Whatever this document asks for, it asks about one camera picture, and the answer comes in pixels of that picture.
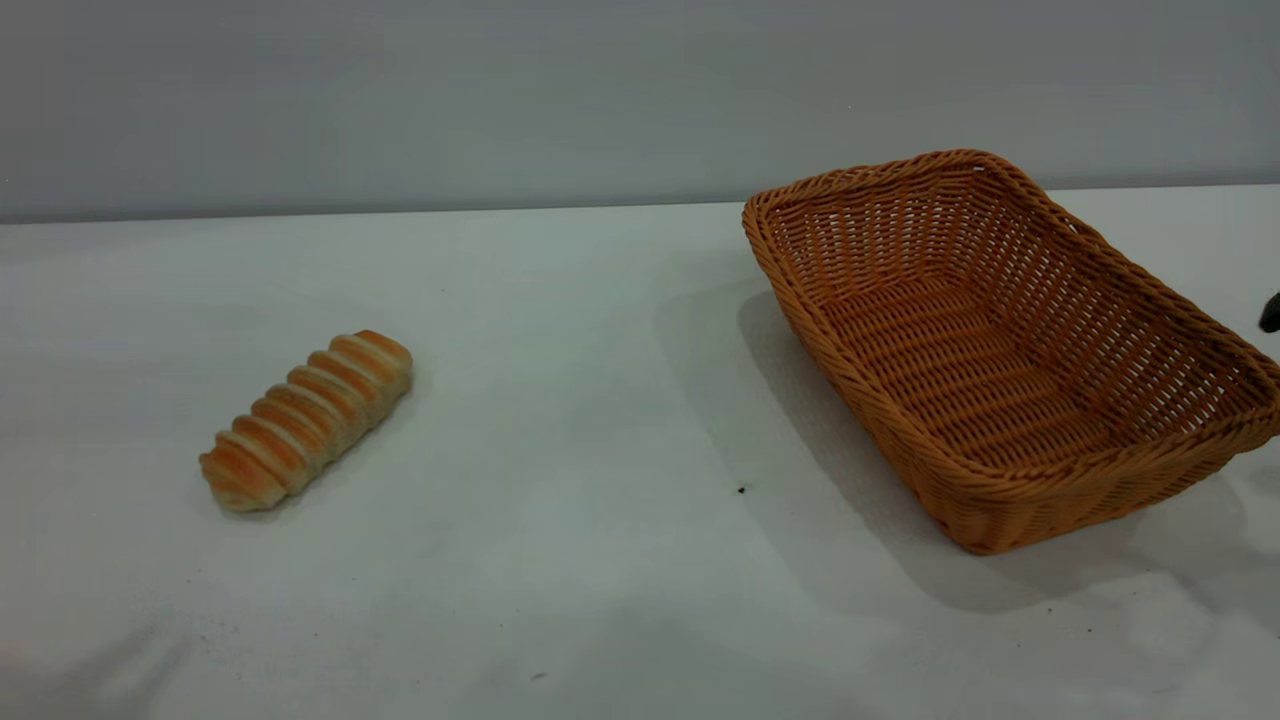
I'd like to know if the orange wicker basket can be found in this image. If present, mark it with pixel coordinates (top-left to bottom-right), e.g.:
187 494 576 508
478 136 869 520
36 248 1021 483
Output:
741 149 1280 556

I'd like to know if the striped spiral bread roll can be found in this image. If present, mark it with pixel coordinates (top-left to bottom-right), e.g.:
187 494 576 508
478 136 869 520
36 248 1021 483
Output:
198 329 414 514

